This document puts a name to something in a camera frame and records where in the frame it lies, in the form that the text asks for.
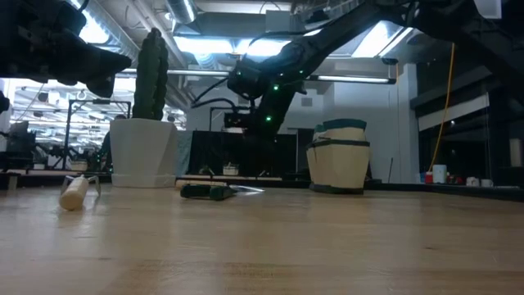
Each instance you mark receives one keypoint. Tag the black background panel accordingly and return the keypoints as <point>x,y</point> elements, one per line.
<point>229,153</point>

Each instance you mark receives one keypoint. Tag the silver ventilation duct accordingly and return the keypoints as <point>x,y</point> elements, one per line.
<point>182,10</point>

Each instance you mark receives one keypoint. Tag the long tube ceiling lamp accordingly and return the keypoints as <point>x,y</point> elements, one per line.
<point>196,73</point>
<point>352,79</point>

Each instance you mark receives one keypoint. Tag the green cactus plant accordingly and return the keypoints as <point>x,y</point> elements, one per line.
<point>149,73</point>

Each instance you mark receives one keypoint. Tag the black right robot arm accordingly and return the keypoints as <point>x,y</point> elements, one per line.
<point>348,28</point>

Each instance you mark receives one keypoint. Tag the white faceted plant pot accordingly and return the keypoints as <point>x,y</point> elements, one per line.
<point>143,151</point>

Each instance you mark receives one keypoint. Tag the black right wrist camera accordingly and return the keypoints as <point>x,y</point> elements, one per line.
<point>236,119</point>

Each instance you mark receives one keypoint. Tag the small white cup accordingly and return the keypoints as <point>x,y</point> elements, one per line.
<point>231,170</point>

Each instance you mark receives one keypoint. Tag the green pruning shears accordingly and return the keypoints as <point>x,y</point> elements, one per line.
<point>204,191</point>

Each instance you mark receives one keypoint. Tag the red cup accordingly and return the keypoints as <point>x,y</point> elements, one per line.
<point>429,178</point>

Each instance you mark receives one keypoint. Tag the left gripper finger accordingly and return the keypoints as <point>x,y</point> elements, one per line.
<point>106,61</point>
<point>102,87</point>

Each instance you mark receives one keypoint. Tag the white mug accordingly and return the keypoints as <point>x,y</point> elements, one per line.
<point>487,183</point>
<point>472,182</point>

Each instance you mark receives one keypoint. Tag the beige green gardening bag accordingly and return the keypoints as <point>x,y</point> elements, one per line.
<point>337,164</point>

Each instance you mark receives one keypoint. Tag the white container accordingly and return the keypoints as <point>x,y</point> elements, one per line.
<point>439,174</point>

